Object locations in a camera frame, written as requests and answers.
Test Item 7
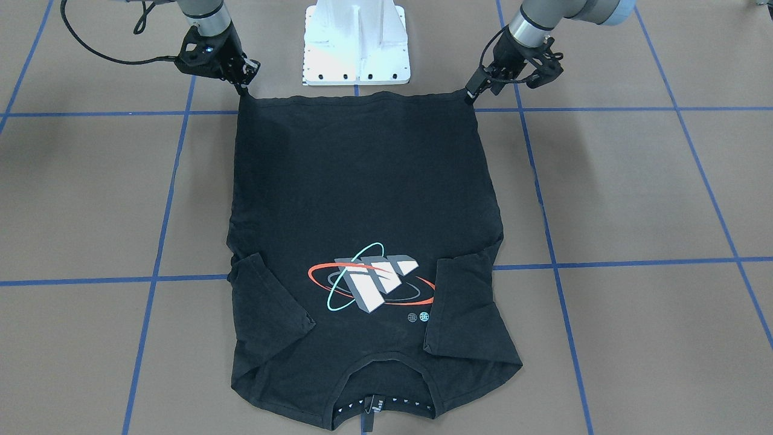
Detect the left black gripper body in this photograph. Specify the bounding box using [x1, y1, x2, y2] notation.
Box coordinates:
[485, 28, 533, 95]

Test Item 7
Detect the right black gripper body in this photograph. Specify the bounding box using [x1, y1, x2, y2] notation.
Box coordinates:
[205, 27, 261, 85]

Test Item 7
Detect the black graphic t-shirt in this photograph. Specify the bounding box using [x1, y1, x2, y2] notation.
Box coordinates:
[226, 90, 522, 430]

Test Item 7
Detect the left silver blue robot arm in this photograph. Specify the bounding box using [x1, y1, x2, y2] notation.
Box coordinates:
[466, 1, 636, 105]

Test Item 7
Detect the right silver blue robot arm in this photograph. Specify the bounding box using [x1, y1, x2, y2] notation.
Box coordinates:
[175, 1, 260, 95]

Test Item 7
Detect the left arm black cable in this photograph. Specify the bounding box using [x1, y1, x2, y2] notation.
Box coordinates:
[480, 24, 544, 85]

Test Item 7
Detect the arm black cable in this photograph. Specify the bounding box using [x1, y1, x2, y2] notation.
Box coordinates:
[59, 0, 182, 66]
[480, 24, 544, 85]

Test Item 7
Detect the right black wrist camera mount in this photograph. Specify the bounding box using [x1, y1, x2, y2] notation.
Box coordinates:
[172, 27, 212, 78]

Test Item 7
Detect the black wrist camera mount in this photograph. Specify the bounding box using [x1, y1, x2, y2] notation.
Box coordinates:
[172, 27, 212, 78]
[524, 36, 564, 89]

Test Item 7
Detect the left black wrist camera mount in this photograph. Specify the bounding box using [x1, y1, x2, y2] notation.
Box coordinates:
[524, 36, 564, 89]

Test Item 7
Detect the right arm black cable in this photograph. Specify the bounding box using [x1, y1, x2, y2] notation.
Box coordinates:
[59, 0, 182, 66]

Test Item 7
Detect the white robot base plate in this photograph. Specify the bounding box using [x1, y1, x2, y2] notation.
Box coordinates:
[302, 1, 412, 86]

